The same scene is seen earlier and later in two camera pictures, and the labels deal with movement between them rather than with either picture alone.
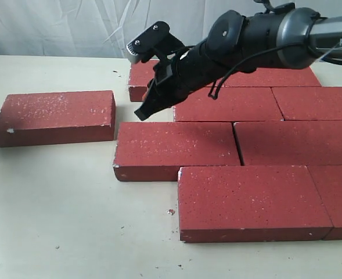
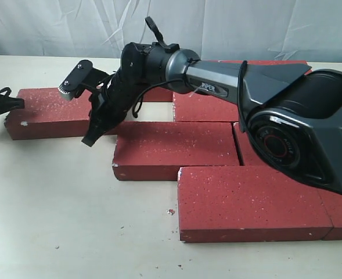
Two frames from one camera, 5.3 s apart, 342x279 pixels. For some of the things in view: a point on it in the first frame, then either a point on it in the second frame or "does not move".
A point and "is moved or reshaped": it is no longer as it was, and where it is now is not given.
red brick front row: [250, 203] does not move
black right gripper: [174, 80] to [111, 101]
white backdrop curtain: [106, 27] does not move
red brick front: [154, 151] does not move
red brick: [51, 118] is moved or reshaped
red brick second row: [232, 104] does not move
